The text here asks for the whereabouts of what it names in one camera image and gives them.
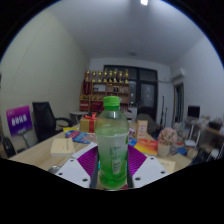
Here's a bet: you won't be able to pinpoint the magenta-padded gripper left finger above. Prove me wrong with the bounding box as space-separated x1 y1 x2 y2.
54 145 100 189

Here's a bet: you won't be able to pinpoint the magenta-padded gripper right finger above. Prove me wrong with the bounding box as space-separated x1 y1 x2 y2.
127 144 170 189

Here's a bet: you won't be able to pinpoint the green drink bottle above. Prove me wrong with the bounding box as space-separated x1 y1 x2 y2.
94 95 130 191

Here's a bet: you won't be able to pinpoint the orange book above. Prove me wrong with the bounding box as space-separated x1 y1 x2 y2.
133 138 159 157

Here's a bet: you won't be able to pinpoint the colourful blue booklet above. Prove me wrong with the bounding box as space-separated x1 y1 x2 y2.
64 129 98 145

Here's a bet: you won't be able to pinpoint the beige book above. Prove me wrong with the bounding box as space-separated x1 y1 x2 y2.
50 137 76 158

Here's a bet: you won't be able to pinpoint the pale yellow notebook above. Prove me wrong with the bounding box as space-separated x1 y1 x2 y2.
156 156 177 174

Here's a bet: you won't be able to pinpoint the small orange standing box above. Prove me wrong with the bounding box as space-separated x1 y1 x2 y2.
134 119 149 140

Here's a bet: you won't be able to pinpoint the yellow gift box red ribbon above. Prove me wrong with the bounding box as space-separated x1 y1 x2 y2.
79 112 98 134

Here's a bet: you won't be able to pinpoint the pink flowers in white pot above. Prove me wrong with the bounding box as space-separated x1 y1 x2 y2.
157 127 179 158

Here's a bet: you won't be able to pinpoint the grey-brown office chair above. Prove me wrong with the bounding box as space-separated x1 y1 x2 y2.
136 113 158 134

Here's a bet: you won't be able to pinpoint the small white round table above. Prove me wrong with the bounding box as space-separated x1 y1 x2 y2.
69 111 89 123

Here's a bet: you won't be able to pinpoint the black tall stand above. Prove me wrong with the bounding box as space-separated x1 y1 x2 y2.
161 95 168 128

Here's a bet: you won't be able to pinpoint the black office chair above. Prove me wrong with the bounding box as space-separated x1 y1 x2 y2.
32 101 74 143

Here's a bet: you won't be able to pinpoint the wooden shelf unit with trophies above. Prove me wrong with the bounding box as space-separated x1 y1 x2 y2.
79 68 131 113

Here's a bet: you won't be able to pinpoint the computer monitor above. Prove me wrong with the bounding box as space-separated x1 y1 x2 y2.
187 105 201 119

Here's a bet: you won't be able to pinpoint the cluttered wooden side desk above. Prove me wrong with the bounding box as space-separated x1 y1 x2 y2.
181 116 224 158

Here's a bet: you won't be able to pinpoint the purple sign board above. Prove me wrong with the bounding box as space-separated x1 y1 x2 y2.
5 105 34 138

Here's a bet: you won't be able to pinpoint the white air conditioner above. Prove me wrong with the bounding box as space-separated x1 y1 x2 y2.
171 68 187 83

